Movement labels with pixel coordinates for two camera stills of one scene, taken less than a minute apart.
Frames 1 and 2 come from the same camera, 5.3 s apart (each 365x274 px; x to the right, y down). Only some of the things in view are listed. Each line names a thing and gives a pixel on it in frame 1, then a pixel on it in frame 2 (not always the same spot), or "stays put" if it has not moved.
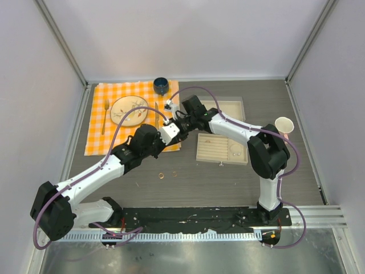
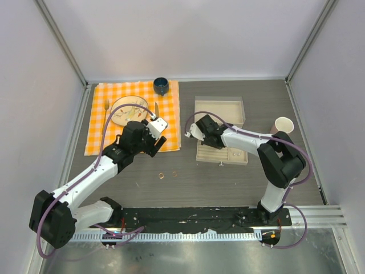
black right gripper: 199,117 to 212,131
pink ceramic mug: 284,125 stays put
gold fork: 106,105 stays put
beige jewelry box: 232,106 stays put
